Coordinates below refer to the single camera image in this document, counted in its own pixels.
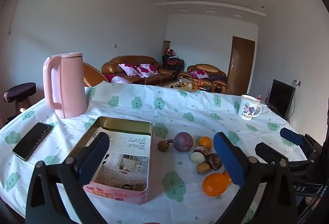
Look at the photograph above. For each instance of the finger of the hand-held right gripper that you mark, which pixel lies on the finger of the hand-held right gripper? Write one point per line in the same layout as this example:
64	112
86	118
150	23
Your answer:
290	136
266	150

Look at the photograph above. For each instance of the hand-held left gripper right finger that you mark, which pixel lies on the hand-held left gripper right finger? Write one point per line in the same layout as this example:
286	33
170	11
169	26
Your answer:
228	157

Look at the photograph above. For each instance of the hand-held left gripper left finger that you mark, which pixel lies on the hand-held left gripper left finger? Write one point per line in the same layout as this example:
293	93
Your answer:
94	156

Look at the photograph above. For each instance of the dark chocolate round cake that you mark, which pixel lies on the dark chocolate round cake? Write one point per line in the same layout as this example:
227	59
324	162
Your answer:
214	161

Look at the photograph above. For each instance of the small orange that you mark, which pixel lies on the small orange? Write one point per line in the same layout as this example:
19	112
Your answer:
205	143

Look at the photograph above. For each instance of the brown kiwi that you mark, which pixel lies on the brown kiwi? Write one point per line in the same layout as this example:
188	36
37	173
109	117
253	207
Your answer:
203	168

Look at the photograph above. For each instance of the large orange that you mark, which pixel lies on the large orange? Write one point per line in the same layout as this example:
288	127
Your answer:
215	184

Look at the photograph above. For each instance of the pink metal tin box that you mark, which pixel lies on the pink metal tin box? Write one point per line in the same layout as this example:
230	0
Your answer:
120	195

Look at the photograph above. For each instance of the printed paper leaflet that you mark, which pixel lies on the printed paper leaflet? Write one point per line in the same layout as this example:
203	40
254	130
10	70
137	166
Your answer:
128	159

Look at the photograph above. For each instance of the black television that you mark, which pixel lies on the black television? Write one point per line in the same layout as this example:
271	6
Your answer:
280	98

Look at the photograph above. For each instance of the white cartoon-print mug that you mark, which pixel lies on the white cartoon-print mug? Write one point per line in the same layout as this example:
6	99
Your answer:
247	108

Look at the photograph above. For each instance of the purple sweet potato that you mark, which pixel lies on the purple sweet potato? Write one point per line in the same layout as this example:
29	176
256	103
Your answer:
183	142

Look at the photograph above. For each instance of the black smartphone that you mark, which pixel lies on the black smartphone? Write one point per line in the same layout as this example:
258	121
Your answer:
32	140

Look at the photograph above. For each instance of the small brown round fruit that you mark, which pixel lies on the small brown round fruit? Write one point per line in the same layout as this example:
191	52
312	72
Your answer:
163	146

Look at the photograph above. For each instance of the white cloud-print tablecloth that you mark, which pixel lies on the white cloud-print tablecloth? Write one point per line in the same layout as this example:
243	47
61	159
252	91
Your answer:
180	106

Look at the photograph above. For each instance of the pink electric kettle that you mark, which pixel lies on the pink electric kettle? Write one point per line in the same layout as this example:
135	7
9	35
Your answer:
69	85

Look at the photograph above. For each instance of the brown leather recliner chair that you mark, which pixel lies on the brown leather recliner chair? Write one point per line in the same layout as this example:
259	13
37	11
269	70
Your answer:
93	75

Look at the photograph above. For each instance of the purple blanket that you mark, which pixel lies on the purple blanket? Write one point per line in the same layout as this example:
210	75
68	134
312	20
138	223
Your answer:
217	77

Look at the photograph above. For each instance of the cluttered coffee table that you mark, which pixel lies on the cluttered coffee table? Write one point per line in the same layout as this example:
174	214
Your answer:
190	85

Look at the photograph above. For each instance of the brown wooden door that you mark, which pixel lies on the brown wooden door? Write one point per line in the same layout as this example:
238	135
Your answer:
241	65

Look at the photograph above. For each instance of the pink floral pillow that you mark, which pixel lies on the pink floral pillow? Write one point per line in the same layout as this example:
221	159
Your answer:
129	69
199	74
148	70

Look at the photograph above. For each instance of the brown leather armchair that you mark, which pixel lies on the brown leather armchair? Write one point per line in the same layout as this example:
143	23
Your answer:
207	68

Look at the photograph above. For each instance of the round dark-topped stool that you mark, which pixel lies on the round dark-topped stool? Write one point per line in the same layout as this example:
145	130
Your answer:
20	90

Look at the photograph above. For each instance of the brown leather sofa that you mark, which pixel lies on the brown leather sofa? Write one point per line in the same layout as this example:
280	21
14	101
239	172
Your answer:
128	62

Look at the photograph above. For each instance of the stacked black chairs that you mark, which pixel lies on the stacked black chairs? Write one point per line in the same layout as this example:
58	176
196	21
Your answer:
173	61

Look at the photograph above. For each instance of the tall cylindrical container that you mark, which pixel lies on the tall cylindrical container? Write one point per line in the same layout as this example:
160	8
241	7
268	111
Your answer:
166	45

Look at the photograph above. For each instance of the wall power socket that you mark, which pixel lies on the wall power socket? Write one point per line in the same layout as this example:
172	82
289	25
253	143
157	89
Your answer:
297	83

